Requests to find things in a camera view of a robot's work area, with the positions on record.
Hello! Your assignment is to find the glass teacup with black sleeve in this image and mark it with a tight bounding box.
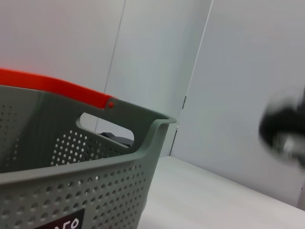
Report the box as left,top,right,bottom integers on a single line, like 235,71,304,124
258,89,305,167

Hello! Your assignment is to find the grey-green perforated storage bin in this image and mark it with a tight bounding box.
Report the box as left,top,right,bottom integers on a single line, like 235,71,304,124
0,84,178,229

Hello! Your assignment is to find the orange bin carry handle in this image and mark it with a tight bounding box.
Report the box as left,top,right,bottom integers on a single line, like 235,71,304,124
0,68,115,112

